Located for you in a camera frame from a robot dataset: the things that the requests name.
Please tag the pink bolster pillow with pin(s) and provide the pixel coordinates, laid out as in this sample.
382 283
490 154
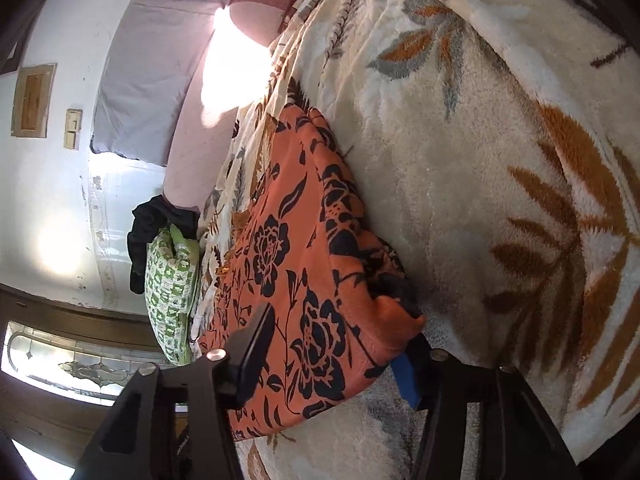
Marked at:
210 150

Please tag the cream wall light switch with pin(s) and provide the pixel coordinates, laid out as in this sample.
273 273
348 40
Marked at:
71 140
74 119

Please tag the grey-blue pillow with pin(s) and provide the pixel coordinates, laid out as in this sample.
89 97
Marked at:
145 85

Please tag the stained glass door panel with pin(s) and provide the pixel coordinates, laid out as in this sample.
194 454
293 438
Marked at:
75 365

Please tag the black garment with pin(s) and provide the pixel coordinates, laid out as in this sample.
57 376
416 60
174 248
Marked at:
150 225

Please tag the wooden framed wall panel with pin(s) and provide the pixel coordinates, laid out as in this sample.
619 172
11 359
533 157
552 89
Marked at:
32 100

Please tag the green checkered pillow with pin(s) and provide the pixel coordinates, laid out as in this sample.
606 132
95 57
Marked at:
167 300

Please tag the orange floral shirt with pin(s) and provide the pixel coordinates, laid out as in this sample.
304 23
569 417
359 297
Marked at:
300 260

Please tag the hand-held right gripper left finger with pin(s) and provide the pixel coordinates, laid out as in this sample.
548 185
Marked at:
252 355

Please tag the dark wooden door frame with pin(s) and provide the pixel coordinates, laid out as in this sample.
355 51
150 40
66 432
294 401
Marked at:
60 305

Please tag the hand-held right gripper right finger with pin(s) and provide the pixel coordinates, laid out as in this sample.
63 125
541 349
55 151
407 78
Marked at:
406 380

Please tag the cream leaf-print blanket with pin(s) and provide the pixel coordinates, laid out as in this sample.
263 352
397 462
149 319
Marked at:
475 160

